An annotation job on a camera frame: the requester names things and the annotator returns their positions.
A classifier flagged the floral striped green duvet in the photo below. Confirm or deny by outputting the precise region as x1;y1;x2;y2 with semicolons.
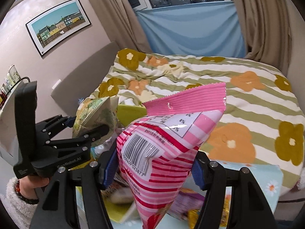
79;48;305;196

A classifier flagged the pink striped barcode snack bag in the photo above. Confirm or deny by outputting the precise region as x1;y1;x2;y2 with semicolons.
116;83;226;228

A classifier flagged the framed houses picture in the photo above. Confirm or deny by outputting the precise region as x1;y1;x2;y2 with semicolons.
25;0;91;57

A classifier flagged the light blue window cloth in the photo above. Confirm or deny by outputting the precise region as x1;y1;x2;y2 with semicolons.
136;2;246;58

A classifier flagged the beaded bracelet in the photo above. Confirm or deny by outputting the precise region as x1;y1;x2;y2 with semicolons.
14;179;40;205

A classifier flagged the grey headboard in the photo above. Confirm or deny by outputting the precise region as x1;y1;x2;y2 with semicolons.
51;41;120;116

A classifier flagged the wall shelf with items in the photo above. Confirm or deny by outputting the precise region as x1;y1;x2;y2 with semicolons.
1;65;30;113

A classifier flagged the beige curtain left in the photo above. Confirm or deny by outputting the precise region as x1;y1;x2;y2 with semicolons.
89;0;152;53

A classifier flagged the green cardboard storage box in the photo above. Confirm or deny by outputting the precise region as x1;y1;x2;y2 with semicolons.
116;104;147;127

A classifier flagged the person's left hand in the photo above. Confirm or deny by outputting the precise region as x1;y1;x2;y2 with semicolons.
19;176;50;200

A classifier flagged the purple snack bag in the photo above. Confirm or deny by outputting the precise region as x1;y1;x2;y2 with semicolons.
167;188;205;220

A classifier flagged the beige curtain right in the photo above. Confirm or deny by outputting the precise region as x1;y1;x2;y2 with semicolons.
234;0;292;74

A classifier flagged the gold Pillows chocolate snack bag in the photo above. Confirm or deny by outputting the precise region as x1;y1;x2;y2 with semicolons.
187;194;231;228

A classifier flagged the green white snack bag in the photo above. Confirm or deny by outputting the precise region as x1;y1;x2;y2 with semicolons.
72;95;119;147

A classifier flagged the beige curtain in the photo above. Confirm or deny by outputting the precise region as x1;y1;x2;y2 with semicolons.
89;0;152;53
234;0;292;74

